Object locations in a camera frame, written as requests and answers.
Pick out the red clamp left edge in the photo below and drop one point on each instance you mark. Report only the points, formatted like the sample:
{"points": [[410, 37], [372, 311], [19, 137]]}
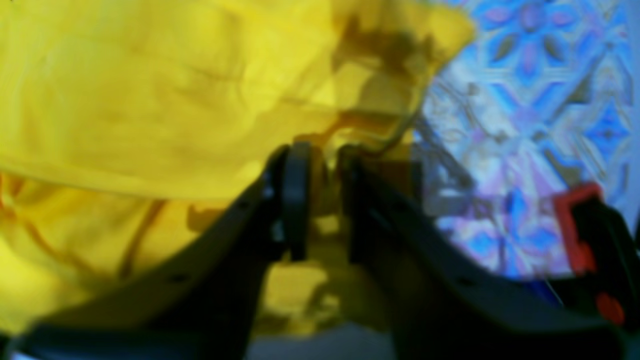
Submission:
{"points": [[601, 252]]}

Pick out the yellow T-shirt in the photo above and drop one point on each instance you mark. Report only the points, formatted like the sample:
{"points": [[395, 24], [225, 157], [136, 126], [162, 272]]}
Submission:
{"points": [[128, 126]]}

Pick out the patterned blue tile tablecloth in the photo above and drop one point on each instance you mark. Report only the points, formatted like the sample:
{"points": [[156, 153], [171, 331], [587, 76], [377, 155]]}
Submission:
{"points": [[545, 99]]}

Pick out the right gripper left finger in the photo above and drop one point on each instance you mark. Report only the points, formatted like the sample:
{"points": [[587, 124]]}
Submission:
{"points": [[199, 304]]}

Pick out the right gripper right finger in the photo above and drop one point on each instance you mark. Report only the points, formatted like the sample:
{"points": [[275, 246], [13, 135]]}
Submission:
{"points": [[441, 305]]}

